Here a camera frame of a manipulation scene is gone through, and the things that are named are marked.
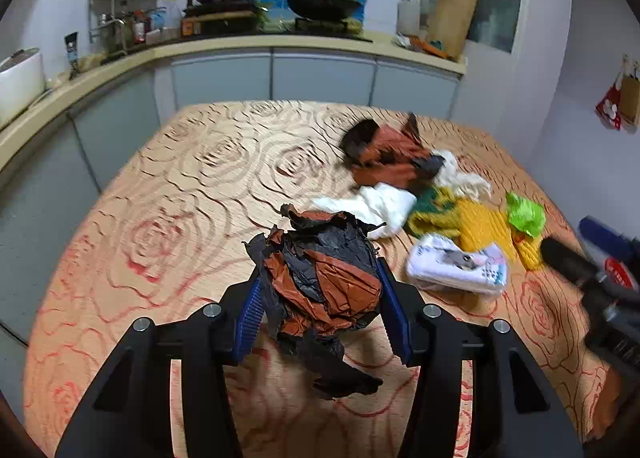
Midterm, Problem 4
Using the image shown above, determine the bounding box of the wooden cutting board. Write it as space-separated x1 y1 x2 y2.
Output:
427 0 482 58

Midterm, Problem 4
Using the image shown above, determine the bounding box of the white plastic jug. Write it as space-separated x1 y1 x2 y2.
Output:
396 0 426 36

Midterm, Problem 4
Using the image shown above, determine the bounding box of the green plastic wrapper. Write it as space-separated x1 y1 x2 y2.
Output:
506 192 547 239

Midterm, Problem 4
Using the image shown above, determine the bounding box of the white tissue packet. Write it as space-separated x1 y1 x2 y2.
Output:
405 233 508 295

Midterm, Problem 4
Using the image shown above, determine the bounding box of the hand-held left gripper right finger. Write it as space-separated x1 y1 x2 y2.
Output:
375 258 586 458

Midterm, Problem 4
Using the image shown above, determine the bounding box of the black white tube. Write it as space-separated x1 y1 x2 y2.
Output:
64 32 81 78

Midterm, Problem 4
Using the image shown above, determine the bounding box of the beige kitchen counter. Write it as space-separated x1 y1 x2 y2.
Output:
0 30 467 173

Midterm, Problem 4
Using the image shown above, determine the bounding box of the grey base cabinet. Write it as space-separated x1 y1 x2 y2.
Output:
0 48 461 333

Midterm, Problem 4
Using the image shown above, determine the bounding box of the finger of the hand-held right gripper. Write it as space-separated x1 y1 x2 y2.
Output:
578 216 640 263
540 237 602 287

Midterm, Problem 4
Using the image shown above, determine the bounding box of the orange kitchen tool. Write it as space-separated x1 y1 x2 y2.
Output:
412 38 451 58

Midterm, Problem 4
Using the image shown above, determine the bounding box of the white crumpled paper towel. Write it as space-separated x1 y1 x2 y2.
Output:
312 183 418 241

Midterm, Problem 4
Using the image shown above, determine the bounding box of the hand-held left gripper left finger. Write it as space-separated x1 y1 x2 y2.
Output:
55 274 267 458

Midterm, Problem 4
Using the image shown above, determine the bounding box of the yellow and green knitted cloth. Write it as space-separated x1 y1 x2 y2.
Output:
457 198 545 273

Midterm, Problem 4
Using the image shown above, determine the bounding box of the black wok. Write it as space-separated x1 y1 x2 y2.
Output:
286 0 362 21

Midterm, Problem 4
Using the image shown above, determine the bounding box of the brown black plastic bag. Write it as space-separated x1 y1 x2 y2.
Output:
244 204 386 401

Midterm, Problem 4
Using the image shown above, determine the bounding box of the white gauze cloth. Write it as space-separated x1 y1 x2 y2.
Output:
431 150 493 201

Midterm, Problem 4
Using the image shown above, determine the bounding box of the rust and black cloth pile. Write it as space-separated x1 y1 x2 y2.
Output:
340 112 446 189

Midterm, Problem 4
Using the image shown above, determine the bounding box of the red hanging decoration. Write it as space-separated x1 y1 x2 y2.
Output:
595 55 640 131

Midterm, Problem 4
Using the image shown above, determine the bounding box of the rose patterned tablecloth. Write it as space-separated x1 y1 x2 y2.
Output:
22 100 623 458

